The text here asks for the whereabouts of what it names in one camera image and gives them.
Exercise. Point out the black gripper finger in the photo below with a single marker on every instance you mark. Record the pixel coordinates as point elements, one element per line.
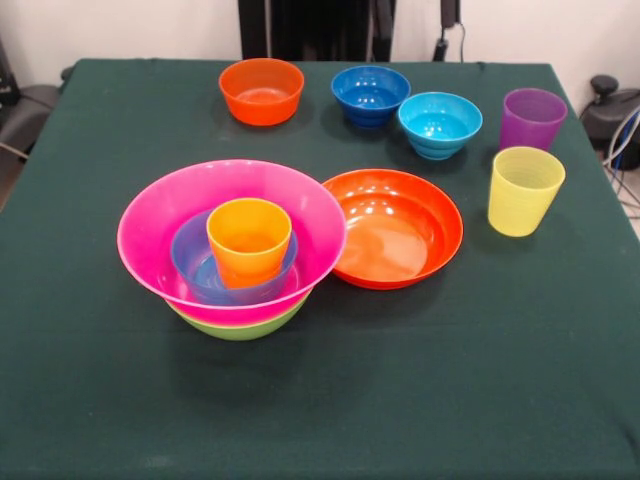
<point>384,17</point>
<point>451,12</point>

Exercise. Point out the large pink plastic bowl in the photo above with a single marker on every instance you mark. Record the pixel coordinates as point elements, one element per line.
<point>310,210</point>

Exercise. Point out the orange plastic cup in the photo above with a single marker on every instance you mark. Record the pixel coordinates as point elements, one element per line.
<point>248,240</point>
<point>250,280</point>

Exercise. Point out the light blue translucent bowl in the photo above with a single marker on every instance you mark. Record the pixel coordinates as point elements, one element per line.
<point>192,255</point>

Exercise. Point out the dark blue ribbed bowl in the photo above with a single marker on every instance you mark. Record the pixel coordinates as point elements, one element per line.
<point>370,97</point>

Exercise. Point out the cyan ribbed bowl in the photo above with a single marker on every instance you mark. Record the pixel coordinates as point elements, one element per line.
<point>440,125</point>

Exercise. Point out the purple plastic cup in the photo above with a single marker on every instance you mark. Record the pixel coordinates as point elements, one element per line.
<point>532,125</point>

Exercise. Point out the orange translucent bowl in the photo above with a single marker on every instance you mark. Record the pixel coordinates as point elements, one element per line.
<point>260,100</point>

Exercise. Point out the black floor device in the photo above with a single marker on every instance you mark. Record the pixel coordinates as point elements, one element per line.
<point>610,115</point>

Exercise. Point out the yellow plastic cup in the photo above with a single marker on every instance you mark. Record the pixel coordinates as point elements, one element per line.
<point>522,200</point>

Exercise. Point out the red-orange shallow bowl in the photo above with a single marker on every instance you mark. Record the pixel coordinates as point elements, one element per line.
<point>400,235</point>

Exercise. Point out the green plastic bowl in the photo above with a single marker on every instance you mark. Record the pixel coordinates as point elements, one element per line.
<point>240,332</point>

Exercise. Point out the dark green table cloth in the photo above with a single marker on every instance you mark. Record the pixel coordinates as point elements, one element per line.
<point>400,375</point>

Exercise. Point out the dark grey chair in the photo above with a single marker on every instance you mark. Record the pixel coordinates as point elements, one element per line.
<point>27,115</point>

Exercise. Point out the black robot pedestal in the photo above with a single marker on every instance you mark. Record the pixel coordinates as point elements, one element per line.
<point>320,30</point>

